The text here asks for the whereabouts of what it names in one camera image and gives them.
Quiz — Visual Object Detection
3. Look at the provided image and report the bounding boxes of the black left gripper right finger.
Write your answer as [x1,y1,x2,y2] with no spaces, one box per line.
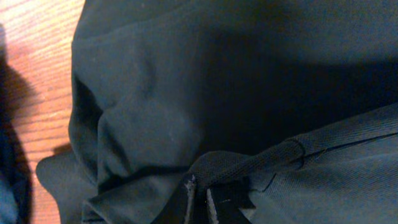
[206,183,256,224]

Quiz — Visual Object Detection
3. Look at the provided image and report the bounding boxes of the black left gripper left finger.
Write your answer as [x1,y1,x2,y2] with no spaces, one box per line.
[151,174,197,224]

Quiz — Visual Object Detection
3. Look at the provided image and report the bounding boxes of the black polo shirt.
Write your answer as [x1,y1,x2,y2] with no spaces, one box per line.
[36,0,397,223]

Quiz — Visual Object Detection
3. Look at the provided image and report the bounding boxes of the folded navy blue shorts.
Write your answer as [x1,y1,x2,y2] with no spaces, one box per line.
[0,24,34,224]

